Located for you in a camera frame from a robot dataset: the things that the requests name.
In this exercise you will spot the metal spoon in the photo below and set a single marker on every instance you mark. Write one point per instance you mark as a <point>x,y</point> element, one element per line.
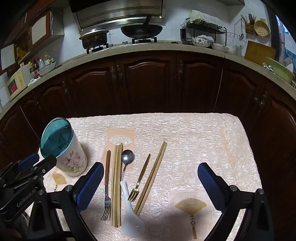
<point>128,156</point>

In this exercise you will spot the yellow plastic strainer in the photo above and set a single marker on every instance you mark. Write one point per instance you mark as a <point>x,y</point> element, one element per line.
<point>262,29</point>

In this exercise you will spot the gold metal fork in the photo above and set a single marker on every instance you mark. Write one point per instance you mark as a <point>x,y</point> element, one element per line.
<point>141,173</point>

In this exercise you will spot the dark wooden base cabinets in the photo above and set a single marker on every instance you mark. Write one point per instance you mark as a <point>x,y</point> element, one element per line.
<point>148,85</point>

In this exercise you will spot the white rag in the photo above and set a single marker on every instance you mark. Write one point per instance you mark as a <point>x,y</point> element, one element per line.
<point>34,81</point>

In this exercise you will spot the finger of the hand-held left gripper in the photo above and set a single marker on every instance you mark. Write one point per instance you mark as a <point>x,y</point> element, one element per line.
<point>29,161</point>
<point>46,164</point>

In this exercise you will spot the steel range hood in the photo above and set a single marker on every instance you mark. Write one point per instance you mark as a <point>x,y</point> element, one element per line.
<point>115,10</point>

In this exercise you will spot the white bowl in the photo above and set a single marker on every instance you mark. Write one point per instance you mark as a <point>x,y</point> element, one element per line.
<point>47,68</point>

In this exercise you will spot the lidded cooking pot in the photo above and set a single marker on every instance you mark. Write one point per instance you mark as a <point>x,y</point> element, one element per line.
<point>93,38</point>

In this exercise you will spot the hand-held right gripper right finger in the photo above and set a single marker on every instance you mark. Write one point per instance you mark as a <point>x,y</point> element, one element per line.
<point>211,186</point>

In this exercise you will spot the speckled stone countertop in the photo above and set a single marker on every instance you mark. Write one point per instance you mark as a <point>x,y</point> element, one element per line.
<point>138,48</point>

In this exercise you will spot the white cloth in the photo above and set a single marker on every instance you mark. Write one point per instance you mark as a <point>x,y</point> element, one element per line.
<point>203,16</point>

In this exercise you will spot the cream microwave oven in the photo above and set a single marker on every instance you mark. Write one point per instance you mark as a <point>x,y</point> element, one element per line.
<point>17,81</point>

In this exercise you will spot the white plate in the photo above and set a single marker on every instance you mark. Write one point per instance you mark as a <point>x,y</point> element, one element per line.
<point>219,47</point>

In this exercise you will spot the black wok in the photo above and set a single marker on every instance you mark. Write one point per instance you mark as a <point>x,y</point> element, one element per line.
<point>141,31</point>

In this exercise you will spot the wooden wall cabinet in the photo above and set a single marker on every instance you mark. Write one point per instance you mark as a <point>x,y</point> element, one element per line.
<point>34,30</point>

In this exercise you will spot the wall-mounted wooden chopstick holder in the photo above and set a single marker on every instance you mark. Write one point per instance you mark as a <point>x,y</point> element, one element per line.
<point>249,26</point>

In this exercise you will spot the floral ceramic bowl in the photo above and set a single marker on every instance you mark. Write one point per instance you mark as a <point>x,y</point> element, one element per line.
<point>201,42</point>

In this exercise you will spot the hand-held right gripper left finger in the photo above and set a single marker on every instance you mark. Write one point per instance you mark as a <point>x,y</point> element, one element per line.
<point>89,187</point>

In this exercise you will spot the hanging metal ladle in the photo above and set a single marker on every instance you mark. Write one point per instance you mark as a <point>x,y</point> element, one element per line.
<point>241,35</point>

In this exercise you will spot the wooden cutting board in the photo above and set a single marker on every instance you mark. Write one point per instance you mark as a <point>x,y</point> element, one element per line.
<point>259,53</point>

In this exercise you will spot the white ceramic soup spoon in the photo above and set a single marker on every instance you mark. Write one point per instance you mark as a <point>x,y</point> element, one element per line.
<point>133,227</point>

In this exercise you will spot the gas stove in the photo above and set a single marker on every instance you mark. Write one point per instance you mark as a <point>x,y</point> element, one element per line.
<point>120,44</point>

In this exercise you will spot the floral utensil holder teal lid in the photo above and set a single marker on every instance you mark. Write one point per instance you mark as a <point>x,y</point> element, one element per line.
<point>69,157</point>

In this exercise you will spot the green plastic basin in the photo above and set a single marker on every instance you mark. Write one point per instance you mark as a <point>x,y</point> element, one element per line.
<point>279,70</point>

